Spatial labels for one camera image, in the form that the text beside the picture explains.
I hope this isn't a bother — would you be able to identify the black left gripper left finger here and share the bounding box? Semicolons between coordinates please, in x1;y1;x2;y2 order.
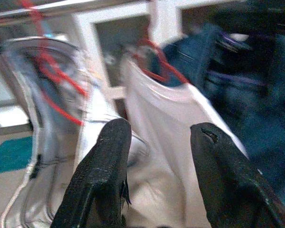
49;118;133;228

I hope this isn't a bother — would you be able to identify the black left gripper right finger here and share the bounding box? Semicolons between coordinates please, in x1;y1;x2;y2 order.
190;122;285;228

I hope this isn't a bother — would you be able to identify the red plastic hanger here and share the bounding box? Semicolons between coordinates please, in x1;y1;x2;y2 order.
20;0;90;126
133;38;190;85

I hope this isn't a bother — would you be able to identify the pale grey denim garment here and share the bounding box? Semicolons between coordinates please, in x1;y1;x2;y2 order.
0;35;148;228

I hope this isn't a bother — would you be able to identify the dark cloth bundle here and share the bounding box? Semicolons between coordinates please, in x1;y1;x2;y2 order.
163;0;285;212

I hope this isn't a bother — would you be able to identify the white hung garment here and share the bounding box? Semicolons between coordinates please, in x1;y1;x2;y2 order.
122;52;250;228

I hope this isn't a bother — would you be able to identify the teal floor mat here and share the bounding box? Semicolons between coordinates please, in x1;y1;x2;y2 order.
0;136;34;175

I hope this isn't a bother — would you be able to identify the white glass-door cabinet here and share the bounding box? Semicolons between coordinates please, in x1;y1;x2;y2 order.
71;0;247;112

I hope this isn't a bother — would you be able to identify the metal clothes rack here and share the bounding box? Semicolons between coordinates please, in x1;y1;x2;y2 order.
0;0;155;28

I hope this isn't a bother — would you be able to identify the glass door with frame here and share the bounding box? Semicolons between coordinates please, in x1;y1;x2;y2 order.
0;59;34;135

